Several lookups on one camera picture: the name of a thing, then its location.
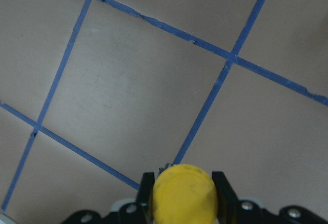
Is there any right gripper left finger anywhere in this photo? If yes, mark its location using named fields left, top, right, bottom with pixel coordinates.
left=135, top=172, right=155, bottom=223

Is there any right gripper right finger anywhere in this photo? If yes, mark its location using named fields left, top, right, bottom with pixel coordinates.
left=212, top=171, right=237, bottom=223

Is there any yellow push button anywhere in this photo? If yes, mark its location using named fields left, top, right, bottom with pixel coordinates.
left=152, top=164, right=218, bottom=223

